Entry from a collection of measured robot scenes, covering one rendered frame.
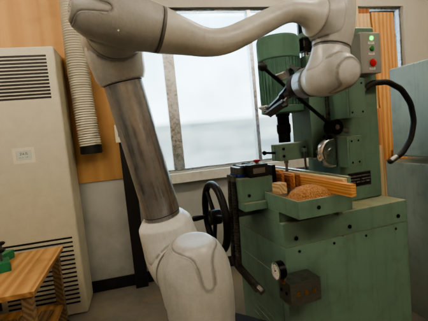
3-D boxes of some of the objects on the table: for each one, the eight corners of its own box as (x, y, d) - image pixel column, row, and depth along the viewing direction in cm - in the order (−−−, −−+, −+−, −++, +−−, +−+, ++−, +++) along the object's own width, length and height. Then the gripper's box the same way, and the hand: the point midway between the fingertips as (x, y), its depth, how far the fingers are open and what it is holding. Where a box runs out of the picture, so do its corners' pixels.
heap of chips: (284, 197, 114) (283, 186, 114) (318, 190, 118) (317, 180, 118) (299, 200, 106) (297, 189, 105) (334, 194, 110) (334, 183, 110)
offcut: (272, 193, 122) (271, 182, 122) (279, 191, 124) (279, 181, 124) (279, 194, 118) (278, 183, 118) (287, 193, 120) (286, 182, 120)
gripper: (294, 125, 101) (262, 128, 122) (328, 56, 104) (291, 70, 124) (275, 113, 99) (246, 118, 120) (310, 42, 102) (276, 58, 122)
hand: (271, 93), depth 121 cm, fingers open, 13 cm apart
